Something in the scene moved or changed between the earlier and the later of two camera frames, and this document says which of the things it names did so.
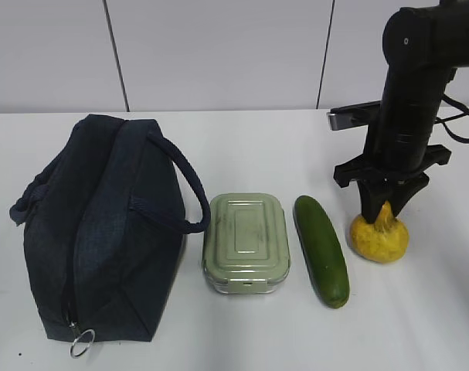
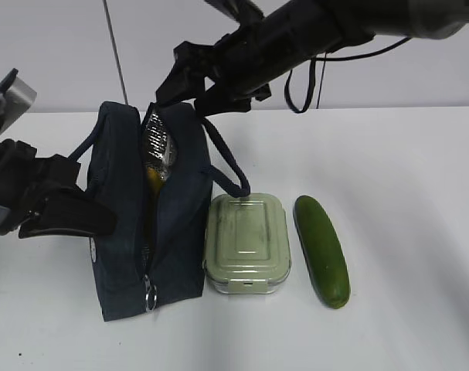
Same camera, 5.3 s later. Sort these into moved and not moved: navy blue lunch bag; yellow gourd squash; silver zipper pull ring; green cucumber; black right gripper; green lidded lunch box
Moved: yellow gourd squash; silver zipper pull ring; navy blue lunch bag; black right gripper
Not moved: green cucumber; green lidded lunch box
